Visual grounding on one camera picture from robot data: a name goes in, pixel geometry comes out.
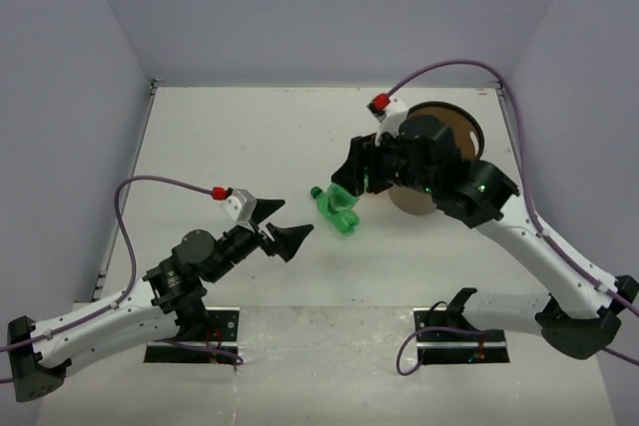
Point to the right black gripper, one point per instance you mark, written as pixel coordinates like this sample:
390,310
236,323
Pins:
363,156

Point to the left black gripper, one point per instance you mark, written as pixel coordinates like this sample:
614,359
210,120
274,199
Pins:
287,240

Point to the green bottle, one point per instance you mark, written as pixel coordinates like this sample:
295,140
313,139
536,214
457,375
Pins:
337,206

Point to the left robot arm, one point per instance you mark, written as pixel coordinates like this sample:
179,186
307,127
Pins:
164,305

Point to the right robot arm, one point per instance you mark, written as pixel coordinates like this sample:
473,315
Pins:
579,312

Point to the brown cardboard bin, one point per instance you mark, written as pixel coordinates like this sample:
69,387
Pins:
468,136

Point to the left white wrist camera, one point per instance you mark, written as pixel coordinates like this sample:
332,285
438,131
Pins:
239,206

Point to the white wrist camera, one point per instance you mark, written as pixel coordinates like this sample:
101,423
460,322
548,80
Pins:
390,112
239,206

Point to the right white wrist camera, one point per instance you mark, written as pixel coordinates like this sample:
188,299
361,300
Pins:
390,112

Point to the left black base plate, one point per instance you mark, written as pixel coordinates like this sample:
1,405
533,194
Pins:
220,332

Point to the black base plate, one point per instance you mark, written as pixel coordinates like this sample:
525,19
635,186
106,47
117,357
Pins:
450,340
220,332

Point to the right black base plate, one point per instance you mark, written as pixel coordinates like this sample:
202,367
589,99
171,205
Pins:
450,340

